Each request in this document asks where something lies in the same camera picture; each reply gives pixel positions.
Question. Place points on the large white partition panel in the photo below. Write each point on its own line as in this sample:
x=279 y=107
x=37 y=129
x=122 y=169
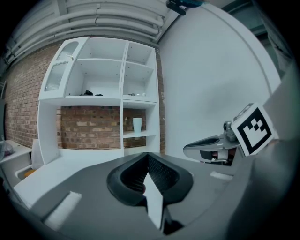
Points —
x=206 y=82

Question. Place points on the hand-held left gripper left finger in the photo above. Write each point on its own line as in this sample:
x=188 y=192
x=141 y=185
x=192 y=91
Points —
x=117 y=185

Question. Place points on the white side table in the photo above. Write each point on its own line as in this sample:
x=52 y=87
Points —
x=16 y=152

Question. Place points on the clear plastic bag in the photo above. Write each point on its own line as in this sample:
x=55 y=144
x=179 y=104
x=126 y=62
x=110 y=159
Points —
x=5 y=148

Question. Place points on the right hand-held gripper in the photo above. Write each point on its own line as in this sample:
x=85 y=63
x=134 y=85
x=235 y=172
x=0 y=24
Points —
x=253 y=131

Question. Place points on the bundle of white ceiling pipes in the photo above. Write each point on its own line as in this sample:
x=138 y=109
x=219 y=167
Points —
x=105 y=18

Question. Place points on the black item on shelf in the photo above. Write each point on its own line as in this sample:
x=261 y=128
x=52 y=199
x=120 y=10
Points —
x=86 y=92

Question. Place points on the yellow object on shelf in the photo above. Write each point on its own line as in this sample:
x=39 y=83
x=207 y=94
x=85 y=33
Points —
x=30 y=173

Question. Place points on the white desk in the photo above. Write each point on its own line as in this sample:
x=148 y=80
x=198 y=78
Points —
x=82 y=159

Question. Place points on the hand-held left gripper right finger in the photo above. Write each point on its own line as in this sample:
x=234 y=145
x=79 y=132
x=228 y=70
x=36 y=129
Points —
x=173 y=180

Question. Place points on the white glass cabinet door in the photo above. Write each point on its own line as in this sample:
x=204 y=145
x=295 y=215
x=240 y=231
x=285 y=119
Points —
x=57 y=70

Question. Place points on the white chair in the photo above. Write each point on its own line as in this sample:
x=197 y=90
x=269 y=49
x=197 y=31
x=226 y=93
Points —
x=21 y=172

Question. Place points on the black overhead device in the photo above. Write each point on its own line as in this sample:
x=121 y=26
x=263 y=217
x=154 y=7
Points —
x=178 y=5

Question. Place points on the metal item on shelf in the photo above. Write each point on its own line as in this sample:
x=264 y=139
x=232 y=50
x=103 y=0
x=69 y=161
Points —
x=134 y=94

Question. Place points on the pale cup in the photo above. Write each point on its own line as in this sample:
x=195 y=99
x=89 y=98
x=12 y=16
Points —
x=137 y=125

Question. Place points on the white shelf unit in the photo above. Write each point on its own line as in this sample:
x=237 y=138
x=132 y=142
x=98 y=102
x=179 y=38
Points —
x=103 y=100

